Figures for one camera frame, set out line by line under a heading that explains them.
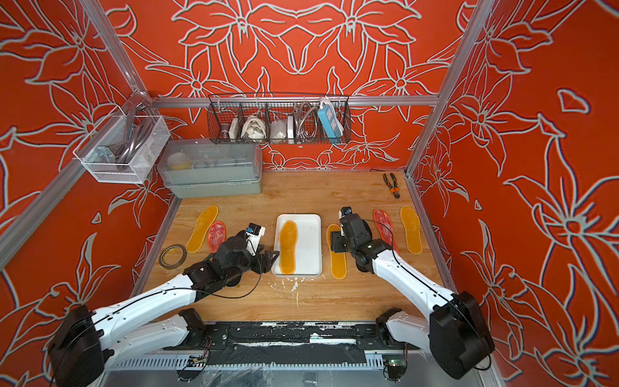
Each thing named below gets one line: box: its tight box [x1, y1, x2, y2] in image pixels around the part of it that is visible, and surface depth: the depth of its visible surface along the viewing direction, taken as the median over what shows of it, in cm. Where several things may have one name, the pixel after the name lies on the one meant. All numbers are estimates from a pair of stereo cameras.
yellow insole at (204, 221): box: [186, 204, 220, 254], surface depth 100 cm
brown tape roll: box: [158, 244, 188, 270], surface depth 90 cm
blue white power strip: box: [317, 98, 345, 140], surface depth 89 cm
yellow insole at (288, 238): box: [278, 220, 300, 275], surface depth 95 cm
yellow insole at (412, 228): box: [400, 205, 423, 254], surface depth 100 cm
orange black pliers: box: [382, 172, 401, 200], surface depth 113 cm
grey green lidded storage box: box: [157, 138, 263, 199], surface depth 102 cm
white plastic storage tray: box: [271, 213, 323, 277], surface depth 96 cm
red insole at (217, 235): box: [207, 220, 227, 254], surface depth 99 cm
